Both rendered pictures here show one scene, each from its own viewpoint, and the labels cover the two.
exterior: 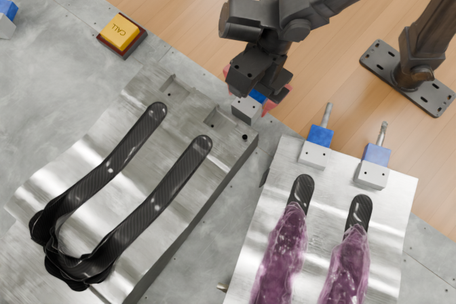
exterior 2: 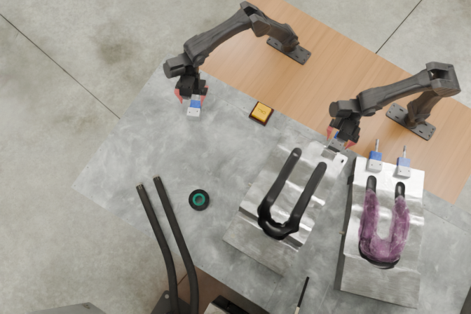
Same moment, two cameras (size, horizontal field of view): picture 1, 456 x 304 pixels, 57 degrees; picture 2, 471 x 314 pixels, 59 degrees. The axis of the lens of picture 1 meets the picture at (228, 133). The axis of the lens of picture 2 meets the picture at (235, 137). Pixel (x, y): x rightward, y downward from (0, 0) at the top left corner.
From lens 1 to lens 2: 90 cm
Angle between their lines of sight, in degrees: 4
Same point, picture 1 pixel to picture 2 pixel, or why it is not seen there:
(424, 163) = (425, 163)
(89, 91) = (249, 144)
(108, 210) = (287, 201)
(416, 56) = (417, 115)
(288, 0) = (365, 101)
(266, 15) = (354, 106)
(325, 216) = (384, 193)
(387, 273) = (418, 215)
